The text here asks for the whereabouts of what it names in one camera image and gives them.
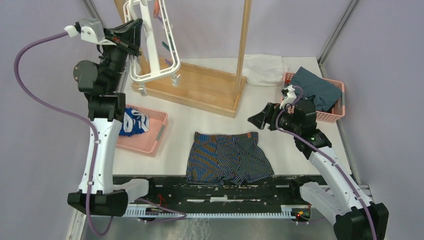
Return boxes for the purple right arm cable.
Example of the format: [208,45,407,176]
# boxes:
[274,85,379,240]

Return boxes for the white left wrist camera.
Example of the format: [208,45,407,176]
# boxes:
[64,18,107,45]

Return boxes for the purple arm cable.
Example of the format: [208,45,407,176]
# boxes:
[13,31,188,237]
[274,85,379,240]

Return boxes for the blue white underwear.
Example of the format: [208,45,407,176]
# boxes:
[119,107,150,137]

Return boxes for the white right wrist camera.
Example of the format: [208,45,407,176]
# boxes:
[279,85,297,110]

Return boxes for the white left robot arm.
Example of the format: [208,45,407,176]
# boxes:
[64,18,143,217]

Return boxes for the teal grey underwear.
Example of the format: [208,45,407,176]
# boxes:
[290,67,342,112]

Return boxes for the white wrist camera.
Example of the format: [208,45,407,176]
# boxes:
[64,18,107,45]
[279,85,297,110]

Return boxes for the navy striped boxer underwear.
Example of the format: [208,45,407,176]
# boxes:
[185,131,275,186]

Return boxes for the white slotted cable duct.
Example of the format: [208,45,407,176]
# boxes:
[122,204,297,220]

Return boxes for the wooden hanger rack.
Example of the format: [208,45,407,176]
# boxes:
[114,0,252,118]

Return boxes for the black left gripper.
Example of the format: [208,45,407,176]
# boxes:
[98,17,142,91]

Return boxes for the pink basket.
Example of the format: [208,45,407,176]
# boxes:
[116,104,168,157]
[280,72,346,124]

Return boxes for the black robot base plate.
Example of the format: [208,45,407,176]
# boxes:
[112,175,324,215]

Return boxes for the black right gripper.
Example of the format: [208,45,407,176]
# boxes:
[247,102,302,135]

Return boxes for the white folded cloth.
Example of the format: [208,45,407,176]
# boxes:
[242,54,290,87]

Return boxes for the pink basket right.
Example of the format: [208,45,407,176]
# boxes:
[280,72,346,124]

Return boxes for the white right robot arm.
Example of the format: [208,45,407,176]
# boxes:
[247,99,389,240]

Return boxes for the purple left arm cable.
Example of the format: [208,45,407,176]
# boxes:
[13,31,188,237]

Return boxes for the pink basket left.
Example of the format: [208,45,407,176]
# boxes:
[116,104,168,157]

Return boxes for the white plastic clip hanger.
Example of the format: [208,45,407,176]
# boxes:
[122,0,181,96]

